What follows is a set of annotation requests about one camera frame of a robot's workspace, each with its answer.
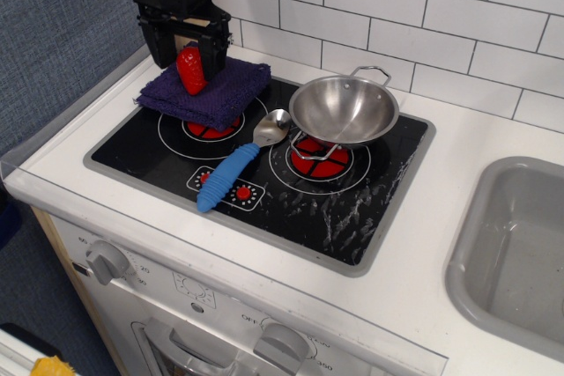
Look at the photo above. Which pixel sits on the grey plastic sink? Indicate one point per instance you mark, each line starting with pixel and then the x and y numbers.
pixel 505 274

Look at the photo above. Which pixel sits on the grey oven knob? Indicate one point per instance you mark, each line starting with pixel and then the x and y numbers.
pixel 283 348
pixel 106 261

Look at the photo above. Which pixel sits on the purple folded towel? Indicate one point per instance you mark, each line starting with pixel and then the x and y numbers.
pixel 218 104

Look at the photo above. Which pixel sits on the grey right oven knob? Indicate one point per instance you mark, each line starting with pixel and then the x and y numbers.
pixel 283 348

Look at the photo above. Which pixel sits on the black toy stovetop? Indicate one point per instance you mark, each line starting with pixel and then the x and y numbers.
pixel 330 207

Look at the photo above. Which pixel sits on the red toy strawberry pepper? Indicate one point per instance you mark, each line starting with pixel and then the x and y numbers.
pixel 190 70

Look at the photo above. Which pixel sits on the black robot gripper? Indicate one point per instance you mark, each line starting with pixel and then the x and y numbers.
pixel 212 44

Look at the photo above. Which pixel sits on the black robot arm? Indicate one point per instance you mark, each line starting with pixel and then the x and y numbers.
pixel 162 21

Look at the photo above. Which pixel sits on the yellow object at corner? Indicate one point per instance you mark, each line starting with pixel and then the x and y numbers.
pixel 52 366

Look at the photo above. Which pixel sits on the blue handled metal spoon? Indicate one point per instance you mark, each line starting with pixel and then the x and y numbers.
pixel 272 129

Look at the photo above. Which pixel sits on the grey left oven knob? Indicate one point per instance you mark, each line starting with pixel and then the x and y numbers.
pixel 106 261

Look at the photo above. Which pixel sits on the white toy oven front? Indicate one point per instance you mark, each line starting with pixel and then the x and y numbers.
pixel 157 321

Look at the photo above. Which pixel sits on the stainless steel pot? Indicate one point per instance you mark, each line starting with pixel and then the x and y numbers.
pixel 343 112

